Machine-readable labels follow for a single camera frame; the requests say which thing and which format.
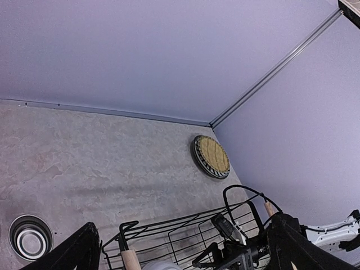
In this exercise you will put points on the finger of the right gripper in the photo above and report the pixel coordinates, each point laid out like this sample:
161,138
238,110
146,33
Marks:
211,257

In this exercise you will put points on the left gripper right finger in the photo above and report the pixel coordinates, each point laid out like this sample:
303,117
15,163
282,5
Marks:
288,248

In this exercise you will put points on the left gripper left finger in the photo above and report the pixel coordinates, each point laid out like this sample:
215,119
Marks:
79,251

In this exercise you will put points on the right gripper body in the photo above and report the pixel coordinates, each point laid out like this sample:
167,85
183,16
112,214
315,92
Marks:
239,256

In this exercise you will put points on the plain white bowl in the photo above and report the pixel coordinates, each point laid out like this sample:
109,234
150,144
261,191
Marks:
161,265

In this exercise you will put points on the white brown ceramic cup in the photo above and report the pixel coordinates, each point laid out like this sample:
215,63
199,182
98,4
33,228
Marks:
30,237

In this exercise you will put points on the black white striped plate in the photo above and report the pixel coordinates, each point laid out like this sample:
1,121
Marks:
202,163

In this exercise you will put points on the grey deer pattern plate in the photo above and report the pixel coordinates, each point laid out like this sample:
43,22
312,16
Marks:
195,160

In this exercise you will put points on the yellow woven bamboo tray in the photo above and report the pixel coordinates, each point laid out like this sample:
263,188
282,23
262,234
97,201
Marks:
214,154

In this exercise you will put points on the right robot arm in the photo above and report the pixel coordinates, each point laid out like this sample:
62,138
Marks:
343,235

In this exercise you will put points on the black wire dish rack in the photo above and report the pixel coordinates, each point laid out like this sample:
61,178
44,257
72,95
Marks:
178,240

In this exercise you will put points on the right wooden rack handle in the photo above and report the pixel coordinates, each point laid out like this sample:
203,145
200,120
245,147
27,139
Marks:
269,208

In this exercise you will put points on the wooden rack handle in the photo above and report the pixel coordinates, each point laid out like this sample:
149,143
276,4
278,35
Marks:
130,260
269,208

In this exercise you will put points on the left wooden rack handle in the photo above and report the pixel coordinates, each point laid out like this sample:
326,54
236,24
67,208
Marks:
130,260

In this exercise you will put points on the right aluminium corner post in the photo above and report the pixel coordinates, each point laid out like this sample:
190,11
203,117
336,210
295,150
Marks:
275,70

